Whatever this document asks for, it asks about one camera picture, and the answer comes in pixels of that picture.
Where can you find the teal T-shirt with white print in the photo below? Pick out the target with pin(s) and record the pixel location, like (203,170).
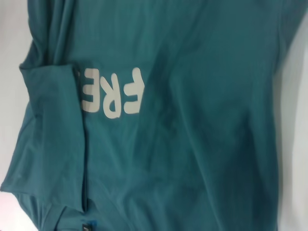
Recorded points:
(180,132)

